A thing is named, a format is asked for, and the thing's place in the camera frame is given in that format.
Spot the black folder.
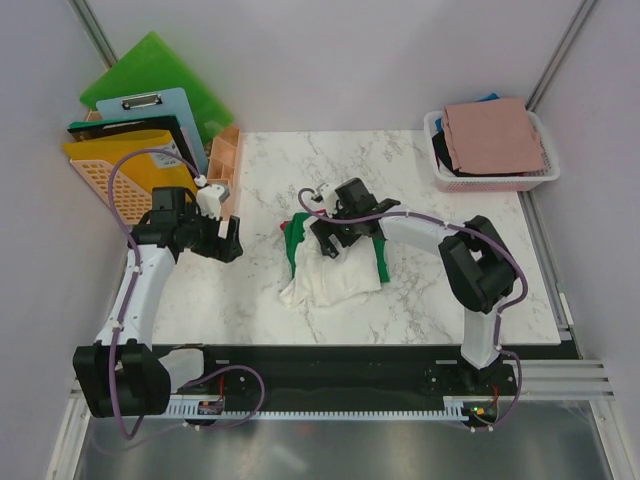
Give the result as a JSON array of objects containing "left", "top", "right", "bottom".
[{"left": 67, "top": 115, "right": 197, "bottom": 166}]

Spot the white printed t shirt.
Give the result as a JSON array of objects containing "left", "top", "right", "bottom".
[{"left": 280, "top": 232, "right": 382, "bottom": 308}]

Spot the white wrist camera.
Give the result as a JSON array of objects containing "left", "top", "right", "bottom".
[
  {"left": 311, "top": 183, "right": 342, "bottom": 215},
  {"left": 194, "top": 175, "right": 231, "bottom": 220}
]

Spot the black garment in basket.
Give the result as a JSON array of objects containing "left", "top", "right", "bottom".
[{"left": 432, "top": 131, "right": 456, "bottom": 175}]

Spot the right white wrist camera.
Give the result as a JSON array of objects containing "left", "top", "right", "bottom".
[{"left": 311, "top": 183, "right": 342, "bottom": 215}]

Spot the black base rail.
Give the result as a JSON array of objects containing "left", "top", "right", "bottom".
[{"left": 154, "top": 342, "right": 581, "bottom": 414}]

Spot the purple cable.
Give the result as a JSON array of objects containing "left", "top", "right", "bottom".
[
  {"left": 298, "top": 187, "right": 530, "bottom": 434},
  {"left": 107, "top": 148, "right": 269, "bottom": 442}
]

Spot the light blue clipboard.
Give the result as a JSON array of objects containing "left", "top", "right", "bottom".
[{"left": 96, "top": 88, "right": 208, "bottom": 173}]

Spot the pink folded t shirt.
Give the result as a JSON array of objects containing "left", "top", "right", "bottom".
[{"left": 442, "top": 97, "right": 545, "bottom": 176}]

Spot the green t shirt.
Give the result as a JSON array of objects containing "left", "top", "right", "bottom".
[{"left": 283, "top": 212, "right": 390, "bottom": 283}]

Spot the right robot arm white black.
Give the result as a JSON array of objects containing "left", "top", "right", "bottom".
[{"left": 298, "top": 178, "right": 529, "bottom": 394}]

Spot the white laundry basket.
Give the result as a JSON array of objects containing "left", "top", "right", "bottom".
[{"left": 423, "top": 110, "right": 560, "bottom": 193}]

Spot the peach compartment organizer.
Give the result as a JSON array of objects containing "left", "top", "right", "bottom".
[{"left": 206, "top": 125, "right": 242, "bottom": 219}]

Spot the green plastic board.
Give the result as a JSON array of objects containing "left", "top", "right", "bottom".
[{"left": 80, "top": 32, "right": 234, "bottom": 143}]

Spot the yellow folder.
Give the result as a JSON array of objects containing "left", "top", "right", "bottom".
[{"left": 63, "top": 129, "right": 198, "bottom": 200}]

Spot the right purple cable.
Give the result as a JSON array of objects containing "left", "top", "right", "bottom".
[{"left": 298, "top": 187, "right": 530, "bottom": 434}]

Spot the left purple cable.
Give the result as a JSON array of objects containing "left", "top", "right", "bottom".
[{"left": 107, "top": 148, "right": 269, "bottom": 442}]

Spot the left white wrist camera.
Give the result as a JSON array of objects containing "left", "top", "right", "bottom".
[{"left": 194, "top": 175, "right": 231, "bottom": 220}]

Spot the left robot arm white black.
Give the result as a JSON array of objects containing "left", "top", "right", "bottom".
[{"left": 73, "top": 184, "right": 243, "bottom": 418}]

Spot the white cable duct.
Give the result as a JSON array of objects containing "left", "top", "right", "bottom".
[{"left": 158, "top": 395, "right": 469, "bottom": 422}]

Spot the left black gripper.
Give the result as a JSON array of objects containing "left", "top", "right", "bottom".
[{"left": 178, "top": 203, "right": 241, "bottom": 264}]

